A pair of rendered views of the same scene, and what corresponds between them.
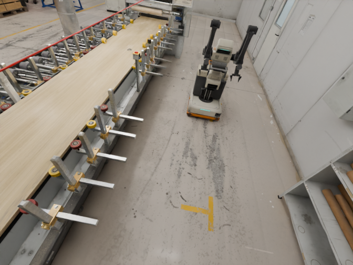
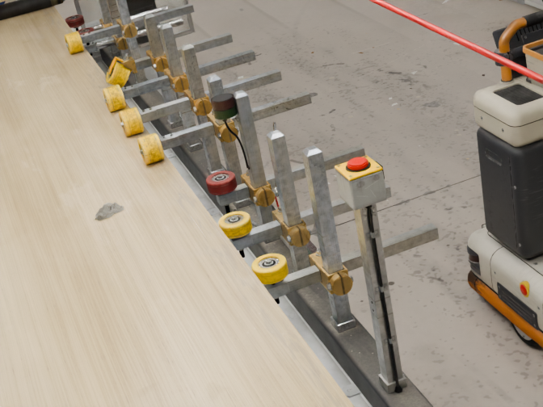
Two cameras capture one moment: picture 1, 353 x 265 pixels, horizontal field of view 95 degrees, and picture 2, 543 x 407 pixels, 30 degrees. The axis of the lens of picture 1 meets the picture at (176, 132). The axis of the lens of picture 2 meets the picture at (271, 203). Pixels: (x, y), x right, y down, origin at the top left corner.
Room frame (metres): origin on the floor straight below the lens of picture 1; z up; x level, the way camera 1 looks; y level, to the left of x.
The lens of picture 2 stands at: (0.34, 1.28, 2.06)
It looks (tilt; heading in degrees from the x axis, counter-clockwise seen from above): 27 degrees down; 344
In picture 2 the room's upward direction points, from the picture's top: 12 degrees counter-clockwise
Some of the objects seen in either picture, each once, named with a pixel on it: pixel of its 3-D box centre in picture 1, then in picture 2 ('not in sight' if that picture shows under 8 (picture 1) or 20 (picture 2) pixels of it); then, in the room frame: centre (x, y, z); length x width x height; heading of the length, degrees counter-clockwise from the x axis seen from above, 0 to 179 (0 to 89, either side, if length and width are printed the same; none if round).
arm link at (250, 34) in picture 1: (245, 47); not in sight; (2.24, -0.65, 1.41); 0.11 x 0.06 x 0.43; 89
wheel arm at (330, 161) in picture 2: (158, 59); (292, 175); (2.74, 0.52, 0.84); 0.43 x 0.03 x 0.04; 89
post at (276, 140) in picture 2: (147, 63); (292, 219); (2.45, 0.63, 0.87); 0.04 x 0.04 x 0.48; 89
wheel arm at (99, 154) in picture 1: (101, 155); not in sight; (0.74, 0.60, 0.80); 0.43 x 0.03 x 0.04; 89
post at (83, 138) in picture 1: (90, 152); not in sight; (0.70, 0.67, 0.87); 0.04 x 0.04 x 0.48; 89
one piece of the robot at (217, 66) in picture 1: (217, 69); not in sight; (2.41, -0.44, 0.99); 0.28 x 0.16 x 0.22; 89
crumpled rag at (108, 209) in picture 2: not in sight; (106, 208); (2.77, 1.03, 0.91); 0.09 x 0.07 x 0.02; 116
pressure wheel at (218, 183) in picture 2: not in sight; (224, 194); (2.74, 0.71, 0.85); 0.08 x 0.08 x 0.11
